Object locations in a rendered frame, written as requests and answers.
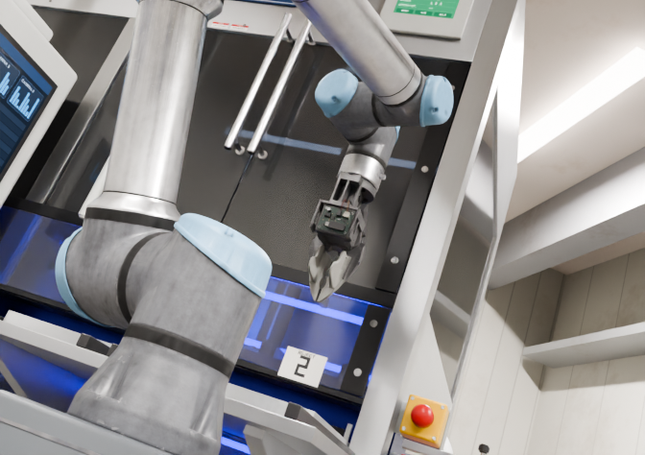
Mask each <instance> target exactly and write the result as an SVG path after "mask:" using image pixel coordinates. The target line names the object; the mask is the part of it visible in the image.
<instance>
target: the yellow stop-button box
mask: <svg viewBox="0 0 645 455"><path fill-rule="evenodd" d="M419 404H425V405H427V406H429V407H430V408H431V409H432V411H433V414H434V421H433V423H432V424H431V425H430V426H429V427H427V428H418V427H416V426H415V425H414V423H413V422H412V419H411V412H412V410H413V408H414V407H415V406H417V405H419ZM449 415H450V413H449V411H448V407H447V405H446V404H443V403H440V402H438V401H434V400H431V399H428V398H424V397H421V396H418V395H409V398H408V402H407V405H406V408H405V412H404V415H403V419H402V422H401V424H400V428H399V432H400V433H401V435H402V437H403V438H404V439H406V440H409V441H412V442H415V443H420V444H423V445H426V446H429V447H432V448H435V449H438V450H440V449H441V447H442V440H443V436H444V433H445V429H446V425H447V423H448V419H449Z"/></svg>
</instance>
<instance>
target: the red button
mask: <svg viewBox="0 0 645 455"><path fill-rule="evenodd" d="M411 419H412V422H413V423H414V425H415V426H416V427H418V428H427V427H429V426H430V425H431V424H432V423H433V421H434V414H433V411H432V409H431V408H430V407H429V406H427V405H425V404H419V405H417V406H415V407H414V408H413V410H412V412H411Z"/></svg>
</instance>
